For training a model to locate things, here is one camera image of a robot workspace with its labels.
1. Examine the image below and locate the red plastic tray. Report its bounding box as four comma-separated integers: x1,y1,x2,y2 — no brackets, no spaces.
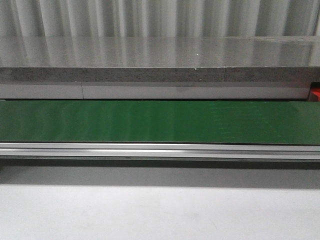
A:
309,87,320,102

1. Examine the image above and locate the aluminium conveyor rail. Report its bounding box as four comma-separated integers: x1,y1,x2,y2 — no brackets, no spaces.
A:
0,142,320,161

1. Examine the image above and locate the grey granite counter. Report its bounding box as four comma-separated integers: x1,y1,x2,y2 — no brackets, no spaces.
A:
0,36,320,101

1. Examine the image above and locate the green conveyor belt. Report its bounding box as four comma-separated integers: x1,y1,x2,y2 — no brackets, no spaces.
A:
0,100,320,145

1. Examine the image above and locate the white pleated curtain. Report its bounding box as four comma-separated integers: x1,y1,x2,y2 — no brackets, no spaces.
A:
0,0,320,37

